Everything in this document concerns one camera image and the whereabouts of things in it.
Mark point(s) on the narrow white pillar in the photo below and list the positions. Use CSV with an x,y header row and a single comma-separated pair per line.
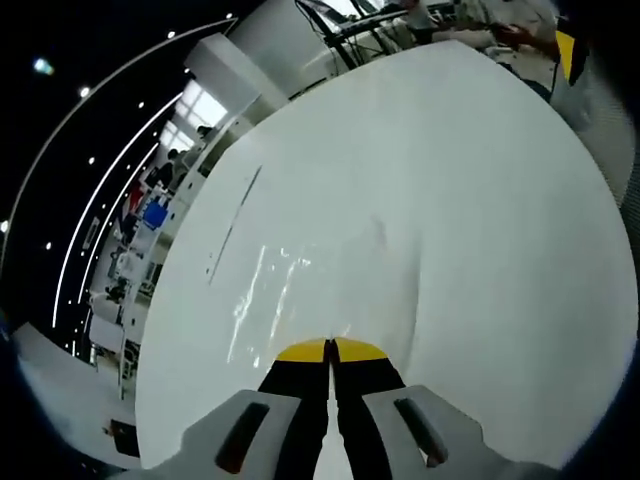
x,y
220,75

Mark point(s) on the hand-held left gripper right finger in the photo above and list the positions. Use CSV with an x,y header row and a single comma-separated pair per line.
x,y
400,430

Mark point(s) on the blue bin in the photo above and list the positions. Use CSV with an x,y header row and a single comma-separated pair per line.
x,y
155,215

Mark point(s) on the black box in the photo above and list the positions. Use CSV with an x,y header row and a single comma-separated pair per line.
x,y
124,437

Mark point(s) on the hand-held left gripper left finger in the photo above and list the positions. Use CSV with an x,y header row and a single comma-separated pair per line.
x,y
260,430

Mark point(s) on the black tripod stand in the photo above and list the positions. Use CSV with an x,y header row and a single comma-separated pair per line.
x,y
350,35

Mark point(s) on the clear resealable plastic bag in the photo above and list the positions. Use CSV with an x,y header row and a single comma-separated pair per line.
x,y
280,305

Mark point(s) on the row of white desks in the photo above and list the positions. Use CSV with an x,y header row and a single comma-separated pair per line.
x,y
185,175

